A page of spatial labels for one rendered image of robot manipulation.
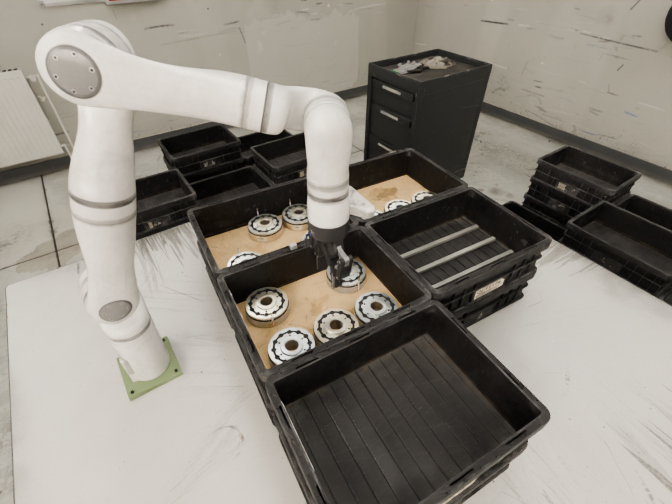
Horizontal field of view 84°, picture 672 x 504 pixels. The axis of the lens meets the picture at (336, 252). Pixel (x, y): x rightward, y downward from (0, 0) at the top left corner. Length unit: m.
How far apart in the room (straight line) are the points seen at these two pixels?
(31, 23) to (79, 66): 3.05
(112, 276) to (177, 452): 0.41
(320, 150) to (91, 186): 0.34
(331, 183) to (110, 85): 0.31
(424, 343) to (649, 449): 0.52
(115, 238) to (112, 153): 0.14
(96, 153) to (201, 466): 0.63
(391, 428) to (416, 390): 0.10
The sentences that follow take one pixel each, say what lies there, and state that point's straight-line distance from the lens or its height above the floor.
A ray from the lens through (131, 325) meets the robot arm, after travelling 0.89.
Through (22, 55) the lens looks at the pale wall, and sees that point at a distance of 3.65.
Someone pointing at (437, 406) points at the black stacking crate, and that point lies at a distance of 0.82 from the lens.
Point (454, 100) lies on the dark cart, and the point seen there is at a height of 0.74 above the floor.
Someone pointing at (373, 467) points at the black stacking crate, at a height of 0.83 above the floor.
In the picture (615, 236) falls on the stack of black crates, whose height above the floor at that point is 0.49.
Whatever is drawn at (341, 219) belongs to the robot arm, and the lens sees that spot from 0.64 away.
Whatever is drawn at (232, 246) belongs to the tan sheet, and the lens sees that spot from 1.13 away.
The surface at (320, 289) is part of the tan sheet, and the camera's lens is 0.97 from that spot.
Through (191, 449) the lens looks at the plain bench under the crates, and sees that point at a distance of 0.95.
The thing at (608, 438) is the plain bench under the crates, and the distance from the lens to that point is 1.08.
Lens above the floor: 1.54
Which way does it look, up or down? 42 degrees down
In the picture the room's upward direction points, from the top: straight up
